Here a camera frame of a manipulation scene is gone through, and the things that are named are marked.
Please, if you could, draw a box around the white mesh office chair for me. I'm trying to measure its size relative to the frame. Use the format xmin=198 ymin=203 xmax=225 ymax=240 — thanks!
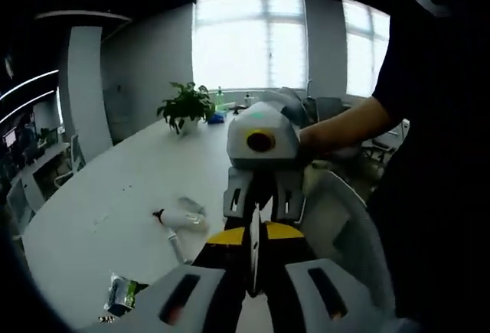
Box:
xmin=302 ymin=170 xmax=397 ymax=311

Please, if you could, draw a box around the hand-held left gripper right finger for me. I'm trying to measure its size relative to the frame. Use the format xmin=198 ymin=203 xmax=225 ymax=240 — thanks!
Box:
xmin=262 ymin=220 xmax=399 ymax=333

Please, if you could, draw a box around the potted green plant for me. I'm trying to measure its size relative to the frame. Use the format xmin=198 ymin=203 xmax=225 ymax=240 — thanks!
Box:
xmin=155 ymin=81 xmax=216 ymax=135

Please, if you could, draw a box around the grey office chair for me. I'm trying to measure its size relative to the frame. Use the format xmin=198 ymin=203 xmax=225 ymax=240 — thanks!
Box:
xmin=313 ymin=96 xmax=351 ymax=126

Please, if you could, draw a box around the slim printed skincare tube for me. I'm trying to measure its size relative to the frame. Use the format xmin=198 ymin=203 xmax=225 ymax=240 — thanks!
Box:
xmin=165 ymin=228 xmax=194 ymax=266

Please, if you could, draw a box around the long ceiling light strip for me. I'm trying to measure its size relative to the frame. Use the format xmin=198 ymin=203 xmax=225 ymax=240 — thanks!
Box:
xmin=0 ymin=70 xmax=60 ymax=100
xmin=0 ymin=90 xmax=55 ymax=123

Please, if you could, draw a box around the green spray bottle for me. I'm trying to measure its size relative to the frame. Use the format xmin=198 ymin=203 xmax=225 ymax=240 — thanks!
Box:
xmin=214 ymin=86 xmax=227 ymax=114

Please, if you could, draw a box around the white skincare bottle clear cap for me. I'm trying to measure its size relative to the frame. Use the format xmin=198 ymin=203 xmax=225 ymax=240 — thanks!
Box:
xmin=176 ymin=196 xmax=208 ymax=216

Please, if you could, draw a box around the curved ceiling rail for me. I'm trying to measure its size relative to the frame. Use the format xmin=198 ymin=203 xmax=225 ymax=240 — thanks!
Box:
xmin=34 ymin=10 xmax=132 ymax=24

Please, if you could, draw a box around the person's right hand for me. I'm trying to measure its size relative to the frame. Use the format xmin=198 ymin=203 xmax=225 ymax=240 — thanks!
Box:
xmin=300 ymin=118 xmax=361 ymax=164

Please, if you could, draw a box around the white skincare tube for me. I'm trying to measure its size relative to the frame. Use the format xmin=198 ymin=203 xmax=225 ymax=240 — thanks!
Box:
xmin=247 ymin=201 xmax=263 ymax=298

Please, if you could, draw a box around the red collar skincare pump bottle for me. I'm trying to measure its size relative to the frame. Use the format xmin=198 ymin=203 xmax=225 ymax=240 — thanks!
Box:
xmin=152 ymin=207 xmax=211 ymax=233

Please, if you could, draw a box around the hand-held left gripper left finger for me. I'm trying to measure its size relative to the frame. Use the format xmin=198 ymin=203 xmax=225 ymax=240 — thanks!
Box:
xmin=78 ymin=227 xmax=250 ymax=333

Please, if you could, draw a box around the green silver skincare sachet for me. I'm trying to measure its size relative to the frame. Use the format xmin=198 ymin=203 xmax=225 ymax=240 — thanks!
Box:
xmin=103 ymin=270 xmax=139 ymax=309

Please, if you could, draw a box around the large window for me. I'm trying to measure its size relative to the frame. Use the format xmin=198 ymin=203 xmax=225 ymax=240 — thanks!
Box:
xmin=194 ymin=0 xmax=308 ymax=92
xmin=341 ymin=0 xmax=391 ymax=97

